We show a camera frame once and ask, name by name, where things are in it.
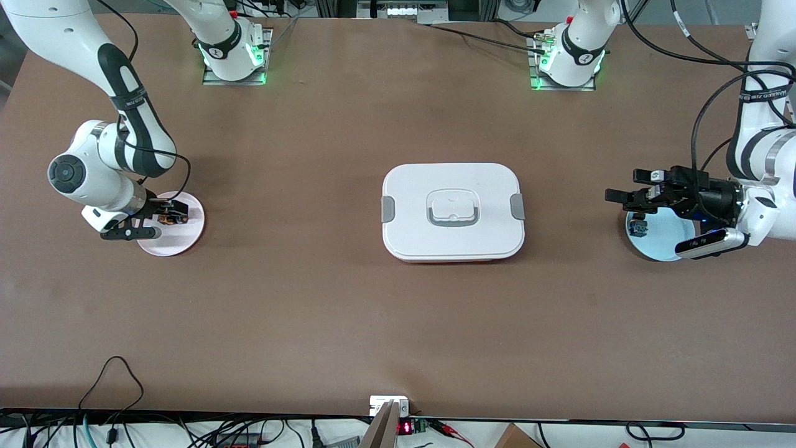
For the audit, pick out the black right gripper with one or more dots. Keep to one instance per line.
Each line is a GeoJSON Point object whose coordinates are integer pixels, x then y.
{"type": "Point", "coordinates": [156, 210]}

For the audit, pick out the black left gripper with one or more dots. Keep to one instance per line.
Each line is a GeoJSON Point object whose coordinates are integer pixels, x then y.
{"type": "Point", "coordinates": [716, 198]}

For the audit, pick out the orange push button switch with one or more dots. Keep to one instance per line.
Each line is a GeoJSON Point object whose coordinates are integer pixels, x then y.
{"type": "Point", "coordinates": [166, 218]}

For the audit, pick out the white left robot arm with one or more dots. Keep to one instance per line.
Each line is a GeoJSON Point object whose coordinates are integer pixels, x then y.
{"type": "Point", "coordinates": [765, 155]}

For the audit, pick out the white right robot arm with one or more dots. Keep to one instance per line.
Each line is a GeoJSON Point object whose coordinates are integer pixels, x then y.
{"type": "Point", "coordinates": [68, 37]}

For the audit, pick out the white lunch box grey clasps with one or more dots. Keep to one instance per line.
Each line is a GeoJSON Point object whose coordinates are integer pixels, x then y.
{"type": "Point", "coordinates": [453, 233]}

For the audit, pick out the brown cardboard box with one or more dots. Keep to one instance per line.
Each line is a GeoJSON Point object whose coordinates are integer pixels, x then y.
{"type": "Point", "coordinates": [516, 438]}

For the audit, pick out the pink round plate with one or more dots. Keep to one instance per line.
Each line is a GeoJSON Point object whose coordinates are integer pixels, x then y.
{"type": "Point", "coordinates": [180, 239]}

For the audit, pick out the light blue round plate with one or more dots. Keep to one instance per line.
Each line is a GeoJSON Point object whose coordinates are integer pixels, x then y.
{"type": "Point", "coordinates": [659, 239]}

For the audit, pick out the white power strip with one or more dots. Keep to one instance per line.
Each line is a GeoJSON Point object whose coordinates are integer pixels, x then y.
{"type": "Point", "coordinates": [404, 11]}

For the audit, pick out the aluminium profile bar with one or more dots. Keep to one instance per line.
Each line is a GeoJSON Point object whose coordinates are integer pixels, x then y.
{"type": "Point", "coordinates": [380, 429]}

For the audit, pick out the red digit display module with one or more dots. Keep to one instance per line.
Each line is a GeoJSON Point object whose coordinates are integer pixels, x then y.
{"type": "Point", "coordinates": [404, 427]}

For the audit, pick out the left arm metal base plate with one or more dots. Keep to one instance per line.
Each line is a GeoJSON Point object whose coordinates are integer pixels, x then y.
{"type": "Point", "coordinates": [563, 88]}

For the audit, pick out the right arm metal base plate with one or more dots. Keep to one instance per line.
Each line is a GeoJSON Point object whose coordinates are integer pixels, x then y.
{"type": "Point", "coordinates": [236, 82]}

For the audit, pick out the aluminium frame rail with bracket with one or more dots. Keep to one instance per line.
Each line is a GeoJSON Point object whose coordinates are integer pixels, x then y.
{"type": "Point", "coordinates": [753, 30]}

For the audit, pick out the white metal bracket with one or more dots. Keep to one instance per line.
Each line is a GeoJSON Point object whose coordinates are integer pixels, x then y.
{"type": "Point", "coordinates": [385, 401]}

